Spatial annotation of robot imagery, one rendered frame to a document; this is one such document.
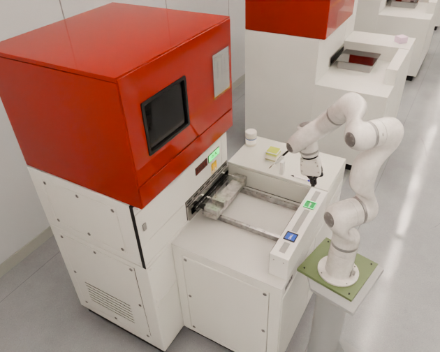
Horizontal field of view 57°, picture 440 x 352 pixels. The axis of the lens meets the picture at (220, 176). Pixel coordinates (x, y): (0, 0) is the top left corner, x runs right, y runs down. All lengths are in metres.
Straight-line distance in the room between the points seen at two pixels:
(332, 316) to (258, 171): 0.87
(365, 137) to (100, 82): 0.94
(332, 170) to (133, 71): 1.35
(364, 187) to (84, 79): 1.12
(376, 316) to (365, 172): 1.54
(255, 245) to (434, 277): 1.60
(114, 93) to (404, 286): 2.42
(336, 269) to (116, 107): 1.18
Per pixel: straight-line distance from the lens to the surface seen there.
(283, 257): 1.89
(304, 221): 2.07
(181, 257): 2.20
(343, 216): 1.71
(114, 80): 1.47
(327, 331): 2.30
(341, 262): 1.92
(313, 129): 1.80
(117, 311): 2.68
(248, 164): 2.43
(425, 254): 3.48
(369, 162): 1.61
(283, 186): 2.36
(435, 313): 3.14
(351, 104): 1.60
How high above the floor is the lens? 2.36
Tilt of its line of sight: 37 degrees down
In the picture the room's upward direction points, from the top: 3 degrees counter-clockwise
